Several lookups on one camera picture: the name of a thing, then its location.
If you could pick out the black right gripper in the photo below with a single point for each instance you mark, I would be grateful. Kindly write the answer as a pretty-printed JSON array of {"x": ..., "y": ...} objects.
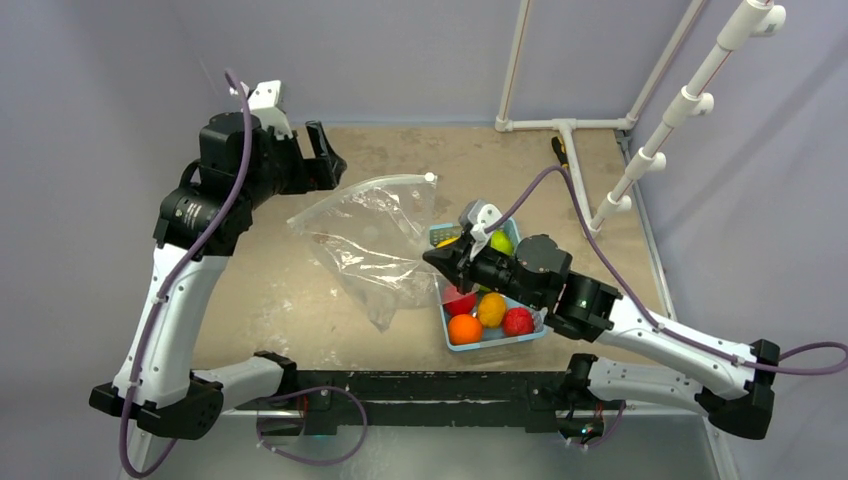
[{"x": 468, "y": 262}]

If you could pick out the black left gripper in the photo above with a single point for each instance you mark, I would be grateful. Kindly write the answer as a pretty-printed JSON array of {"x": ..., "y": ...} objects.
[{"x": 311, "y": 173}]

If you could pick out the red apple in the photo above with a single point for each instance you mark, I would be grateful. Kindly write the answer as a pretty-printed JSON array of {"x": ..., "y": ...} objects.
[{"x": 456, "y": 303}]

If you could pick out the orange fruit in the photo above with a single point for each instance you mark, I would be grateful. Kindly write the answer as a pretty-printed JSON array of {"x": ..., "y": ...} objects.
[{"x": 464, "y": 329}]

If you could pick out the clear polka dot zip bag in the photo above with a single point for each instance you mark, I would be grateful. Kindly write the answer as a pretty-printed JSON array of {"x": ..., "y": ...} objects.
[{"x": 371, "y": 237}]

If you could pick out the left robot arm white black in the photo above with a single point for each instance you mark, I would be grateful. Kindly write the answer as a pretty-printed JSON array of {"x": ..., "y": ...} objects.
[{"x": 240, "y": 166}]

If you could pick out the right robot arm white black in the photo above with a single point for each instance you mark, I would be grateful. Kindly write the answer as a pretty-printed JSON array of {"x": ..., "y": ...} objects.
[{"x": 691, "y": 370}]

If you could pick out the elongated yellow mango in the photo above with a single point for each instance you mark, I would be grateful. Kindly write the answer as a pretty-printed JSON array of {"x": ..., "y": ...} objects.
[{"x": 446, "y": 242}]

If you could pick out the yellow-orange potato-like fruit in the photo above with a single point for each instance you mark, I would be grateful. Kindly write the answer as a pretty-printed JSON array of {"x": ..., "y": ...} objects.
[{"x": 491, "y": 310}]

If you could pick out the green pear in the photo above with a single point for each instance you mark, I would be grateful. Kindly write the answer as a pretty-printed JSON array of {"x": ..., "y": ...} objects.
[{"x": 501, "y": 242}]

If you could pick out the light blue plastic basket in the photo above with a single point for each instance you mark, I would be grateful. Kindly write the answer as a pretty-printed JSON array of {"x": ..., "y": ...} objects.
[{"x": 491, "y": 337}]

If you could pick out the red textured strawberry fruit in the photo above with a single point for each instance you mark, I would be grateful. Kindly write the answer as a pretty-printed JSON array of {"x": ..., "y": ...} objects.
[{"x": 518, "y": 321}]

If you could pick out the yellow black screwdriver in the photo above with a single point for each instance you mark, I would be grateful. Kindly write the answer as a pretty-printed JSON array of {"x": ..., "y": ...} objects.
[{"x": 560, "y": 151}]

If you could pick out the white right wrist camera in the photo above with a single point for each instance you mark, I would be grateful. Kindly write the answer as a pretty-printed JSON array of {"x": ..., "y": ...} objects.
[{"x": 480, "y": 219}]

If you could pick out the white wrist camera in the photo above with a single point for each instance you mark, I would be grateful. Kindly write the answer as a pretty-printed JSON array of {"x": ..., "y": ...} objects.
[
  {"x": 480, "y": 219},
  {"x": 265, "y": 103}
]

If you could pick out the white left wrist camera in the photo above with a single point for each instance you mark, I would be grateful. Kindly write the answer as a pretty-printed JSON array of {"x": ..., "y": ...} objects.
[{"x": 265, "y": 103}]

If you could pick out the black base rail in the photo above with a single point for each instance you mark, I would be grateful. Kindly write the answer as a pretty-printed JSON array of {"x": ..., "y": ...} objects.
[{"x": 535, "y": 401}]

